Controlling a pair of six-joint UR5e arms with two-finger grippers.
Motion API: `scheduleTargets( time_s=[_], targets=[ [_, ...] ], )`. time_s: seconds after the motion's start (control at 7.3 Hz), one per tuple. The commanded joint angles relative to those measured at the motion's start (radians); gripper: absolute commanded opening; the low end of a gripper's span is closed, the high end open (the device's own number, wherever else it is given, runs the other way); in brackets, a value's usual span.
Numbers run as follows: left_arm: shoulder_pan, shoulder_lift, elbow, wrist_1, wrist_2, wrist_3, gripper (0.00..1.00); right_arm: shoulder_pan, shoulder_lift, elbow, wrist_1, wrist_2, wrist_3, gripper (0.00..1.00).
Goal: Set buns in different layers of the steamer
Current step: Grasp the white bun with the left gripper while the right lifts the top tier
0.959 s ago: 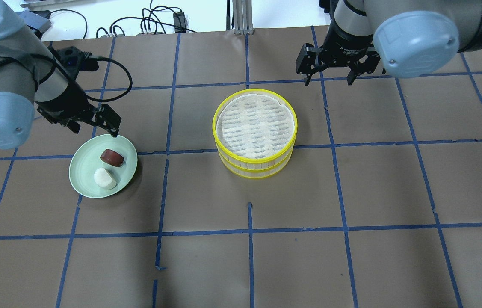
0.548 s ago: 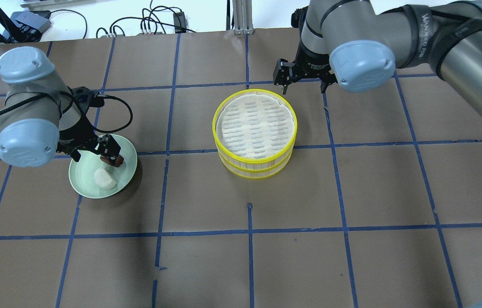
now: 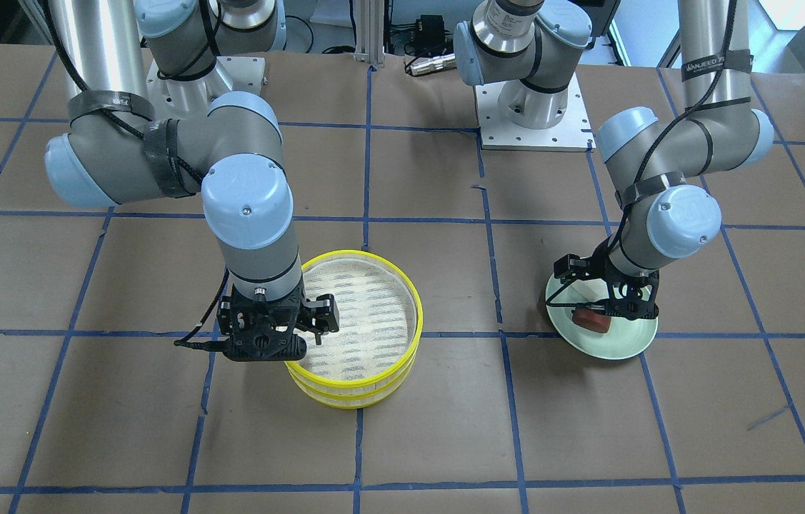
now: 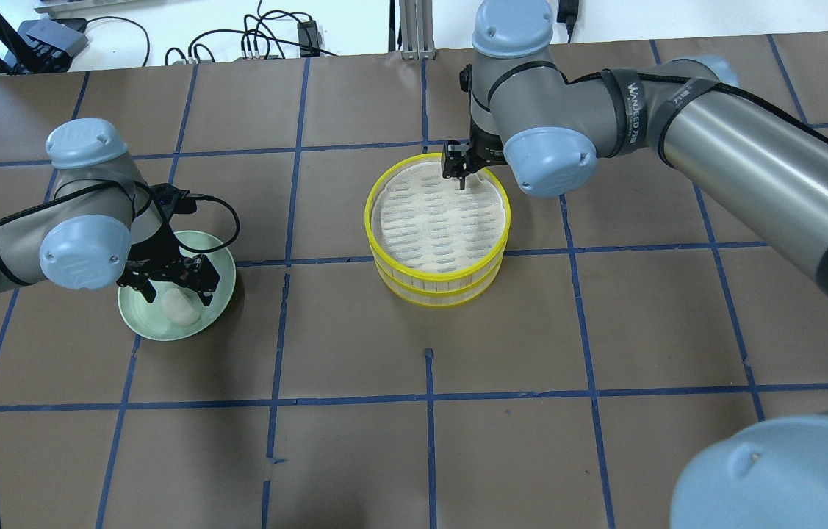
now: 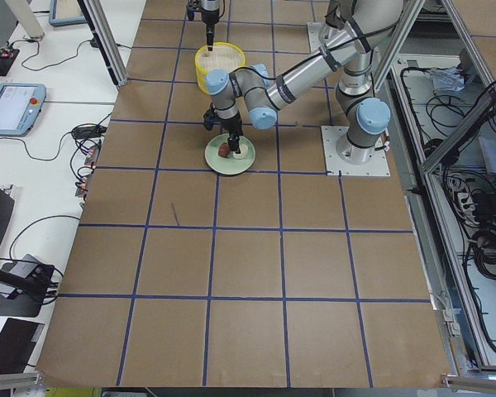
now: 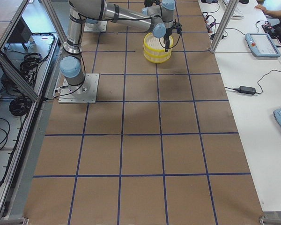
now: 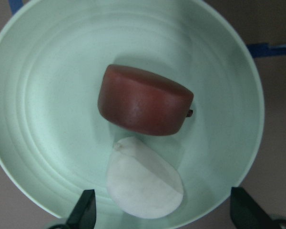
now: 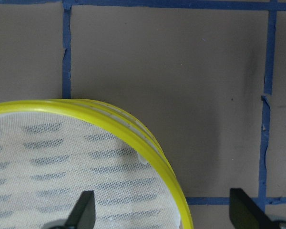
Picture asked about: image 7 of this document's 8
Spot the light green plate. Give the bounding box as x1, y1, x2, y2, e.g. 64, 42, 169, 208
0, 0, 264, 229

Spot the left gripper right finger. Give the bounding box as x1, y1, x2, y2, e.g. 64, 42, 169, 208
230, 187, 274, 229

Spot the white bun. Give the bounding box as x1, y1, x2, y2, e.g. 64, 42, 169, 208
106, 137, 184, 219

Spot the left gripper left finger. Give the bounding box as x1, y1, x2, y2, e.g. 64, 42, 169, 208
66, 189, 96, 229

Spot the brown bun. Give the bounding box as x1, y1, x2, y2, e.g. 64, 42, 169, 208
98, 64, 194, 136

